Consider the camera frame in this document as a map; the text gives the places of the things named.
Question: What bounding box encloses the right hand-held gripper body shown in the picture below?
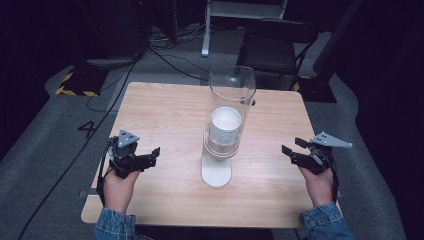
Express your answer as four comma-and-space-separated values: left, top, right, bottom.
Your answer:
290, 131, 353, 176

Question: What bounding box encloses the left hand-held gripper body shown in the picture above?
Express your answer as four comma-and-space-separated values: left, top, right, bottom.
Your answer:
107, 129, 157, 180

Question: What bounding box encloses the white paper cup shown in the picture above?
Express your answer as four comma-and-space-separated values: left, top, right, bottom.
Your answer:
209, 106, 243, 147

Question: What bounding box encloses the clear cup dispenser tube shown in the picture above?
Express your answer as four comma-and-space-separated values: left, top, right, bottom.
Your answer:
203, 65, 258, 160

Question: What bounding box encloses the person's right hand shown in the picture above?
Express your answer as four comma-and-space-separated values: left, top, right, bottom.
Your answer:
298, 165, 335, 208

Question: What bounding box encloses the person's left hand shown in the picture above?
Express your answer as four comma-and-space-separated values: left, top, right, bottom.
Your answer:
102, 169, 142, 214

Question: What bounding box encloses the white dispenser base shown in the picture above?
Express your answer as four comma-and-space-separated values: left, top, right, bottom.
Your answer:
200, 153, 233, 189

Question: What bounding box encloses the black yellow striped floor plate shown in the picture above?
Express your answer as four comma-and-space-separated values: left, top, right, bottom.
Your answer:
54, 67, 110, 98

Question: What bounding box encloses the dark slanted pole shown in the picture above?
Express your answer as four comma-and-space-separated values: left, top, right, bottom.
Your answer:
296, 0, 364, 104

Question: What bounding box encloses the black folding chair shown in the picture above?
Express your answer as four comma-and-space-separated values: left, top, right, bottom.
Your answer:
235, 18, 320, 91

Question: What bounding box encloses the dark equipment stand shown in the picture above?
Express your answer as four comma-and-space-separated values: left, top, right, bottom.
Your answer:
76, 0, 151, 70

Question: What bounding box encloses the white metal stand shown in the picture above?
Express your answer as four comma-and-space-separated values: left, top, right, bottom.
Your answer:
201, 0, 289, 58

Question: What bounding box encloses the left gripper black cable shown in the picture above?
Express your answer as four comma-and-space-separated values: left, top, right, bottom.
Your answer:
95, 139, 116, 208

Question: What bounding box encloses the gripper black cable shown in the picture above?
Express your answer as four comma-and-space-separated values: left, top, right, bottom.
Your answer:
95, 139, 116, 208
328, 149, 341, 204

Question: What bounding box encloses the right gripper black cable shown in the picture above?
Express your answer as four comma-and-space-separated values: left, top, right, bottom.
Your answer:
328, 149, 341, 204

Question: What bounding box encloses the black floor cable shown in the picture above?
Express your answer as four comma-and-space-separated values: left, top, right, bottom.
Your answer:
16, 46, 148, 240

